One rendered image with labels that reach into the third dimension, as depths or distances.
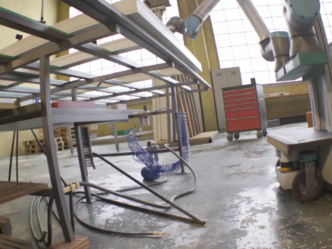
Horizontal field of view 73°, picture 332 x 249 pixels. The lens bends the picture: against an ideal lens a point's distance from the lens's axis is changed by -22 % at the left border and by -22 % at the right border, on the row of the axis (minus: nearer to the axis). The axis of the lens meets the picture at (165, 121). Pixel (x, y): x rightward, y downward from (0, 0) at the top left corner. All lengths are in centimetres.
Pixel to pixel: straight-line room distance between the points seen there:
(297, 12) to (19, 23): 102
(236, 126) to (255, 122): 40
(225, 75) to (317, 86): 701
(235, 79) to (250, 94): 374
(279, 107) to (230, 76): 199
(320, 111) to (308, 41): 56
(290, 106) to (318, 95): 748
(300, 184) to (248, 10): 126
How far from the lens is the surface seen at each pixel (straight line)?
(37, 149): 854
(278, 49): 176
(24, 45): 124
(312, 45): 129
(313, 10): 116
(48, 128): 102
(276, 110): 907
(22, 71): 158
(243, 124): 490
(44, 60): 106
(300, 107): 925
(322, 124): 170
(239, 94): 489
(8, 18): 81
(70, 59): 156
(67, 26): 108
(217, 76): 859
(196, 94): 861
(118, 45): 141
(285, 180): 144
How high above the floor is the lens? 48
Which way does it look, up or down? level
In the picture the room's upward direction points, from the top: 7 degrees counter-clockwise
